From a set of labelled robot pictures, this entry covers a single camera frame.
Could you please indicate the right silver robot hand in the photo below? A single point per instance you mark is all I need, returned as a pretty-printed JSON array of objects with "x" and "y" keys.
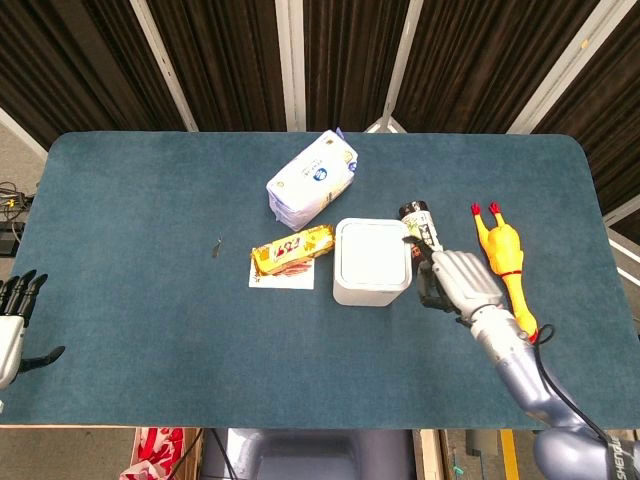
[{"x": 465, "y": 280}]

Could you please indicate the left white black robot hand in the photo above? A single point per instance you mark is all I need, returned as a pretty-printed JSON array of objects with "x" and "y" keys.
[{"x": 12, "y": 340}]

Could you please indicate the white square container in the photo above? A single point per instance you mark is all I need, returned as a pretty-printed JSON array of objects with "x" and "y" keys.
[{"x": 372, "y": 260}]

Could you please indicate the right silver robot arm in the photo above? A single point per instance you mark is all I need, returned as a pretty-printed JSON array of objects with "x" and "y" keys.
[{"x": 520, "y": 370}]

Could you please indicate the yellow rubber chicken toy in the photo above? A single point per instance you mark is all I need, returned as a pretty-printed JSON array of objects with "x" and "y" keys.
[{"x": 502, "y": 247}]

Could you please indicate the brown glass bottle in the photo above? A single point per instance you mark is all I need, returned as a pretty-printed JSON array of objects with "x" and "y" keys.
[{"x": 422, "y": 225}]

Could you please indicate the black box device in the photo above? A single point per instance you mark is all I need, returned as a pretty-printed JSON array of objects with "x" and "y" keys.
[{"x": 10, "y": 239}]

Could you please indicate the blue table mat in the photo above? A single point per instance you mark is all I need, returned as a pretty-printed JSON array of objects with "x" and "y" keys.
[{"x": 150, "y": 325}]

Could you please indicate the golden biscuit packet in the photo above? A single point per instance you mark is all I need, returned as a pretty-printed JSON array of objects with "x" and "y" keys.
[{"x": 290, "y": 248}]

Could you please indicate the white card with red print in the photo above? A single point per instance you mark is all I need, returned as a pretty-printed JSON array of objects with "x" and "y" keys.
[{"x": 285, "y": 282}]

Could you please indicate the red white plastic bag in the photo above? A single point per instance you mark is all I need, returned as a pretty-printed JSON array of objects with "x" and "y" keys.
[{"x": 155, "y": 450}]

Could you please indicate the white blue tissue pack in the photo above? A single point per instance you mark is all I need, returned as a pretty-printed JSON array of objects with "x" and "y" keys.
[{"x": 312, "y": 180}]

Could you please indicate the grey robot torso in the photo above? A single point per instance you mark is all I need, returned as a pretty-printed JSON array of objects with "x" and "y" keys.
[{"x": 310, "y": 455}]

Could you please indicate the dark brown curtain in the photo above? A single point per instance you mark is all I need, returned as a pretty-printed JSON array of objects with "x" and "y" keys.
[{"x": 225, "y": 60}]

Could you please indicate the white frame pole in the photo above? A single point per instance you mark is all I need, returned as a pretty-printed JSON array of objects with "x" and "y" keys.
[
  {"x": 400, "y": 60},
  {"x": 565, "y": 65},
  {"x": 165, "y": 65},
  {"x": 292, "y": 65}
]

